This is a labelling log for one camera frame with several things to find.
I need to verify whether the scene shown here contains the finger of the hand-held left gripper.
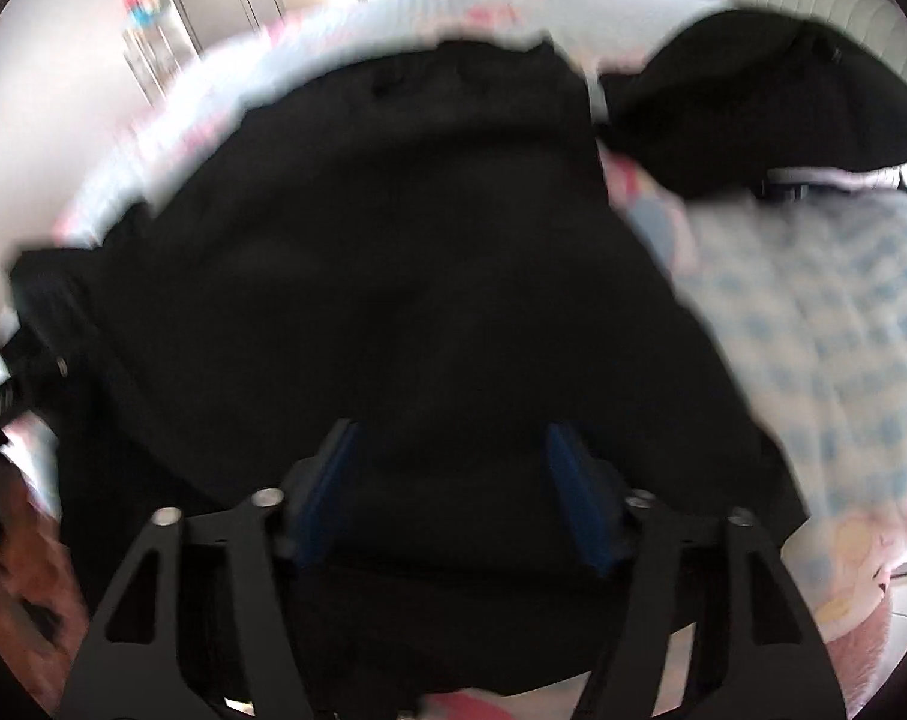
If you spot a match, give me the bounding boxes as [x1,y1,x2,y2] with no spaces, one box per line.
[7,246,113,383]

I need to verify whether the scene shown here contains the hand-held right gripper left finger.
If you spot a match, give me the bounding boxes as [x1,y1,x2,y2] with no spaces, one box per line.
[62,418,365,720]

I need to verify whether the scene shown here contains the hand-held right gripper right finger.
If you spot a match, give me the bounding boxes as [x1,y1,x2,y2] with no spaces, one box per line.
[545,421,848,720]

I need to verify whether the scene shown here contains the black zip jacket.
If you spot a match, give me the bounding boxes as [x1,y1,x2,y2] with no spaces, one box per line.
[7,34,810,698]

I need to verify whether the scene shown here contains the white shelf rack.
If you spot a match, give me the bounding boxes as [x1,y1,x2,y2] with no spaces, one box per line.
[119,15,181,102]

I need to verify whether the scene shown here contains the pink fluffy bed sheet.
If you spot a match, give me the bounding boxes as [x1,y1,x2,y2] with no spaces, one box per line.
[821,585,900,691]

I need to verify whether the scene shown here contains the blue checked cartoon blanket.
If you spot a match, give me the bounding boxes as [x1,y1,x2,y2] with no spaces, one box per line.
[56,0,907,616]

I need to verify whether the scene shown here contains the folded black garment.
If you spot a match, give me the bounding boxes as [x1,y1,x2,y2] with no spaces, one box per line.
[599,7,907,200]

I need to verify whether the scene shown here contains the grey padded headboard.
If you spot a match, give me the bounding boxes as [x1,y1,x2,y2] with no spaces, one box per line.
[682,0,907,98]

